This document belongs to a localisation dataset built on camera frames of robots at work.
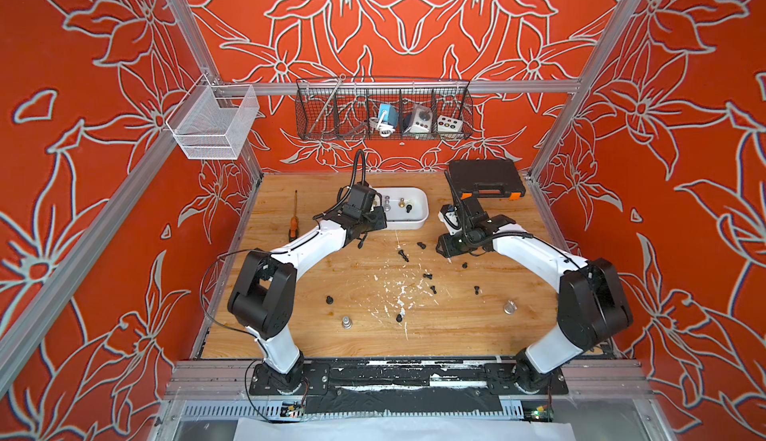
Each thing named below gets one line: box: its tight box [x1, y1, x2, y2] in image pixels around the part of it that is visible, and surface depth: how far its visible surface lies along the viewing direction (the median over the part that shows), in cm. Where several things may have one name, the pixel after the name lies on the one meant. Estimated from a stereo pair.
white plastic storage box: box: [372, 186, 430, 231], surface depth 109 cm
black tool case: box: [448, 159, 526, 201], surface depth 117 cm
